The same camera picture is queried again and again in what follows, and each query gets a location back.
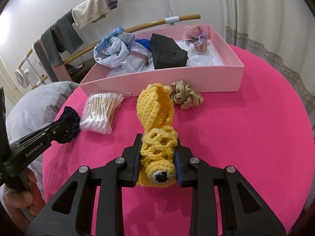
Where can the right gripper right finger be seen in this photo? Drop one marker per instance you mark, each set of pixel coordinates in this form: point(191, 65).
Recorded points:
point(223, 201)

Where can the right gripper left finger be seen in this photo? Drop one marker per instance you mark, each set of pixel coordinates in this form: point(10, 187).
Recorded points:
point(70, 210)

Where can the navy crochet scrunchie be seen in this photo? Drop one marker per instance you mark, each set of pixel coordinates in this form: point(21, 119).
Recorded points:
point(67, 127)

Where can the yellow crochet fish toy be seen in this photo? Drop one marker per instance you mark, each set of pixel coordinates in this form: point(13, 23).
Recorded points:
point(155, 113)

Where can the black fabric pouch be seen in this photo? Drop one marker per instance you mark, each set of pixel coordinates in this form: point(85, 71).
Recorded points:
point(166, 53)

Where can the white blue patterned cloth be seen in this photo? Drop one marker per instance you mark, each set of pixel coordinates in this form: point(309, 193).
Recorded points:
point(112, 50)

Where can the clear plastic bag with band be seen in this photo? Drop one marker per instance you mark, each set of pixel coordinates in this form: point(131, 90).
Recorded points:
point(137, 58)

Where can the person's left hand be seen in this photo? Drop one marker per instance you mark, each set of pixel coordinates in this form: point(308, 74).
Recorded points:
point(14, 202)

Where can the bag of cotton swabs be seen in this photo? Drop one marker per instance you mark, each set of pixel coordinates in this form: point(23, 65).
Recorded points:
point(99, 110)

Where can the beige satin scrunchie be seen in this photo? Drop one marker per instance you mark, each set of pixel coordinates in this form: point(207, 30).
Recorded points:
point(185, 96)

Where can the round pink table mat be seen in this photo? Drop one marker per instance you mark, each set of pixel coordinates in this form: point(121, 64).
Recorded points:
point(263, 130)

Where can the pink cardboard box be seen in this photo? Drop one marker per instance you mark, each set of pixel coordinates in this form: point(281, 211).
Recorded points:
point(217, 69)

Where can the white barre stand left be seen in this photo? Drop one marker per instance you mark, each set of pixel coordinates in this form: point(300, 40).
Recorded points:
point(42, 78)

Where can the white barre stand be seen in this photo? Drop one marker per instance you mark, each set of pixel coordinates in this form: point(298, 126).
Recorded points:
point(42, 78)
point(170, 19)

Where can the dark wood white bench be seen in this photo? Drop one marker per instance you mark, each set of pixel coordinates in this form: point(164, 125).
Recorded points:
point(78, 72)

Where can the grey pink hanging cloth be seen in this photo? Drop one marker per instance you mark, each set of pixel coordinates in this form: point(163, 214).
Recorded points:
point(57, 73)

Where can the dark green towel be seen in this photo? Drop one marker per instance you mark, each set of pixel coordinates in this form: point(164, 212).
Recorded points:
point(61, 37)

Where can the blue fabric scrunchie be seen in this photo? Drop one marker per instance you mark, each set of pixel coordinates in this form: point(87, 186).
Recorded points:
point(144, 42)

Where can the pink lilac organza scrunchie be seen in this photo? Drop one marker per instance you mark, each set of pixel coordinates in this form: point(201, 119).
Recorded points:
point(198, 36)

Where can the white barre stand right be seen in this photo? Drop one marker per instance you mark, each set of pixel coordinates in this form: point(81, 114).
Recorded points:
point(170, 19)

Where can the cream garment on bar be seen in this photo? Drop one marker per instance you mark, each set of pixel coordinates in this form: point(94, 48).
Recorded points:
point(89, 11)

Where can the white curtain with lace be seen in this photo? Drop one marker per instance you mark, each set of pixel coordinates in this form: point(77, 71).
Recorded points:
point(282, 33)

